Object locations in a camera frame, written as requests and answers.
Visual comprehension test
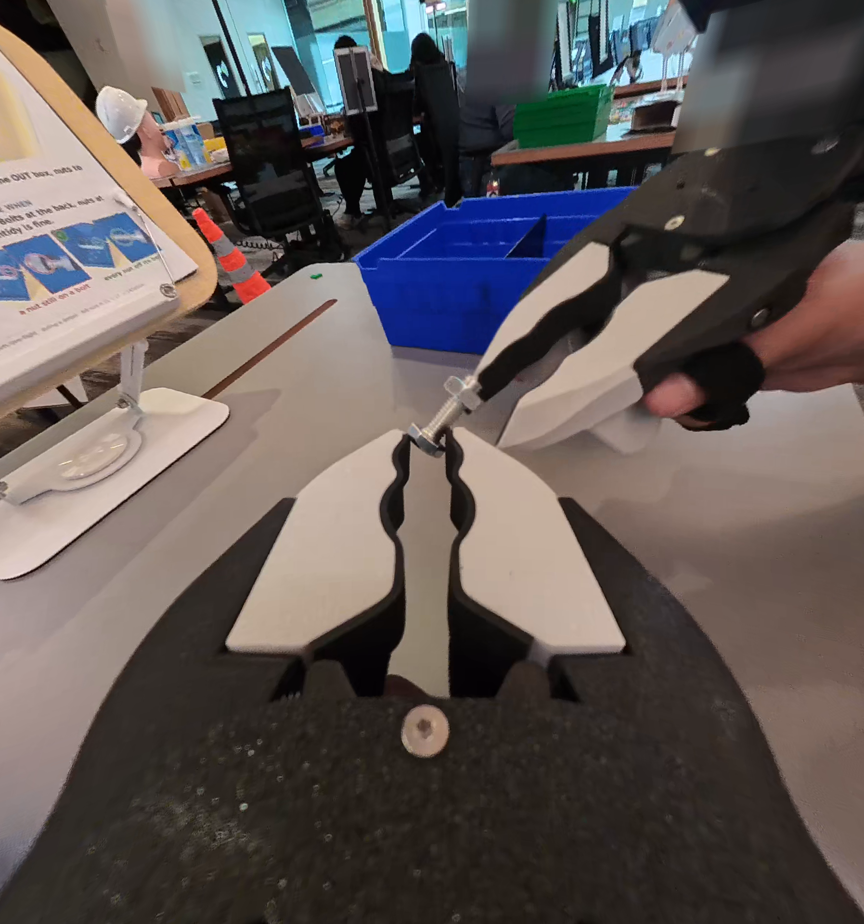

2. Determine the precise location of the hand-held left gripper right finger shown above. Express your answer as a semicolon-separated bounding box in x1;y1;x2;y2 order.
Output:
447;427;628;697

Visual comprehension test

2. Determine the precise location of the printed instruction sheet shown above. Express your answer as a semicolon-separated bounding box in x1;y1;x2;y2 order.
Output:
0;22;200;371

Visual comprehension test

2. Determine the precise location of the person's right hand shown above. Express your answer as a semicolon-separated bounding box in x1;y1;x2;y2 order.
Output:
645;238;864;420

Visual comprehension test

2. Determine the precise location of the stack of green bins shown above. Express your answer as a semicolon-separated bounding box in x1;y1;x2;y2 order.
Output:
513;84;615;150

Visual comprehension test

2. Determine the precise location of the black office chair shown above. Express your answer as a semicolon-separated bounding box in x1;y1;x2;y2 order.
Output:
213;88;348;262

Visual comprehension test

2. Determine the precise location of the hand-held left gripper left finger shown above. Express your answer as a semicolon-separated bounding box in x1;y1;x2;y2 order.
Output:
225;429;412;697

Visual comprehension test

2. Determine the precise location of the document stand with wooden board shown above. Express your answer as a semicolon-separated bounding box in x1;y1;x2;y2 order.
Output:
0;11;231;583

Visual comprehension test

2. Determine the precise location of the white wipes canister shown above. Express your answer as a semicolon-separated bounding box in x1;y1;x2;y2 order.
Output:
163;119;214;171

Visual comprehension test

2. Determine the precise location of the orange traffic cone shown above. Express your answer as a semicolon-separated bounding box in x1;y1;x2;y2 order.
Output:
191;208;273;306

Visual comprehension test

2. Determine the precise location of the silver bolt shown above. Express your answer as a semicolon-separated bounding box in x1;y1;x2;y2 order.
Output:
405;396;469;460

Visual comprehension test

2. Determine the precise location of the black bin divider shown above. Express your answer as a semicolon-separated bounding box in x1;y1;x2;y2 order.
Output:
504;215;550;259

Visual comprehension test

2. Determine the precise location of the small display on pole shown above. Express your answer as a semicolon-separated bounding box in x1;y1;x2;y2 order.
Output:
334;47;379;116

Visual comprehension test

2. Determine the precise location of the blue plastic bin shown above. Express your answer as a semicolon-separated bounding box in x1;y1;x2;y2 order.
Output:
352;186;638;355

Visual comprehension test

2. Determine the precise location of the white hard hat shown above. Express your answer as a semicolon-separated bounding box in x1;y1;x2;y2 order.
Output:
95;85;150;144

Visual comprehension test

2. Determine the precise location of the mannequin head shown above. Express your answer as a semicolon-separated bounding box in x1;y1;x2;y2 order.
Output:
137;119;181;179

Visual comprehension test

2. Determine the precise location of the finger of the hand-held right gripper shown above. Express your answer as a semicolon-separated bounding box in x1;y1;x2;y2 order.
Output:
474;242;625;403
495;269;734;456

